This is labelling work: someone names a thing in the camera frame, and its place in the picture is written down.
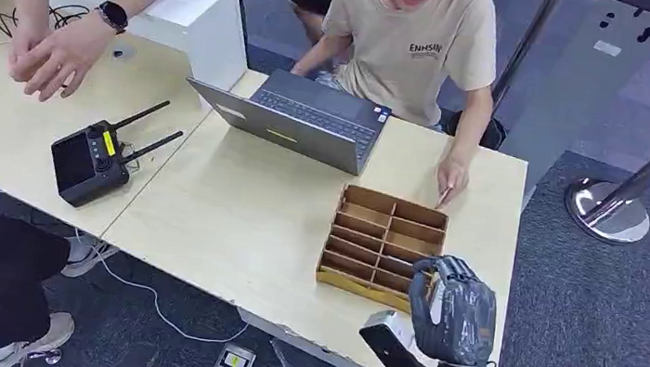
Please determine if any beige-shirt person's left hand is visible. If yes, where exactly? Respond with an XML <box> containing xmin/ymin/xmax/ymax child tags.
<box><xmin>432</xmin><ymin>151</ymin><xmax>475</xmax><ymax>214</ymax></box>

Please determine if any black-shirt person's left hand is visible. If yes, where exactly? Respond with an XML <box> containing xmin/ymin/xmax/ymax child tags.
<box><xmin>20</xmin><ymin>7</ymin><xmax>118</xmax><ymax>111</ymax></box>

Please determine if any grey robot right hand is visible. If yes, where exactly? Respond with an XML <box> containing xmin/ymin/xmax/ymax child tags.
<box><xmin>400</xmin><ymin>251</ymin><xmax>506</xmax><ymax>367</ymax></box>

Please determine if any black-shirt person's right hand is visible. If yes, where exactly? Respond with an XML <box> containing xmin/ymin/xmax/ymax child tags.
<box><xmin>3</xmin><ymin>16</ymin><xmax>56</xmax><ymax>87</ymax></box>

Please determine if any small pen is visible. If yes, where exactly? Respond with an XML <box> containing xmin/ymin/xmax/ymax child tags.
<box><xmin>435</xmin><ymin>183</ymin><xmax>454</xmax><ymax>212</ymax></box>

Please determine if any black wrist watch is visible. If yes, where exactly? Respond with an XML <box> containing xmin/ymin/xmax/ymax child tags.
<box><xmin>92</xmin><ymin>0</ymin><xmax>133</xmax><ymax>36</ymax></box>

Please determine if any wooden divided card box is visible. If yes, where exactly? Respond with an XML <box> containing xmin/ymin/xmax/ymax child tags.
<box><xmin>311</xmin><ymin>181</ymin><xmax>453</xmax><ymax>319</ymax></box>

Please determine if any black remote controller with antennas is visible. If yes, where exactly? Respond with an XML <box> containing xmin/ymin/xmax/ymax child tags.
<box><xmin>43</xmin><ymin>86</ymin><xmax>189</xmax><ymax>220</ymax></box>

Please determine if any dark stanchion with black base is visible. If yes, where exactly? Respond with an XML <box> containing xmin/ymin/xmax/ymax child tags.
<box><xmin>441</xmin><ymin>0</ymin><xmax>570</xmax><ymax>159</ymax></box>

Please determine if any person in beige shirt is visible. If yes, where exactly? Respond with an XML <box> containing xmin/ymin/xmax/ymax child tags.
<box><xmin>274</xmin><ymin>0</ymin><xmax>508</xmax><ymax>215</ymax></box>

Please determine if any grey open laptop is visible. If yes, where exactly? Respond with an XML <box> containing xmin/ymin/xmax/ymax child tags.
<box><xmin>177</xmin><ymin>58</ymin><xmax>397</xmax><ymax>180</ymax></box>

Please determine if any chrome stanchion with round base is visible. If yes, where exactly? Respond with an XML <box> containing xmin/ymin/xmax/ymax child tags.
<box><xmin>560</xmin><ymin>73</ymin><xmax>650</xmax><ymax>249</ymax></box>

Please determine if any small silver floor device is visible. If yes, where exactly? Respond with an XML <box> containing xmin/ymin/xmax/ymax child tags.
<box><xmin>212</xmin><ymin>341</ymin><xmax>258</xmax><ymax>367</ymax></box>

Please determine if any round desk cable grommet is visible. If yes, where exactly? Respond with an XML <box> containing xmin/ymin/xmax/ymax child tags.
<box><xmin>110</xmin><ymin>42</ymin><xmax>138</xmax><ymax>63</ymax></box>

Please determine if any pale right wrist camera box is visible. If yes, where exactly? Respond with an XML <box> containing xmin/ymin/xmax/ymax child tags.
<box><xmin>354</xmin><ymin>307</ymin><xmax>453</xmax><ymax>367</ymax></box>

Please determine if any white floor cable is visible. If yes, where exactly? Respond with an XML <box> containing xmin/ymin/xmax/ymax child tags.
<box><xmin>62</xmin><ymin>230</ymin><xmax>260</xmax><ymax>349</ymax></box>

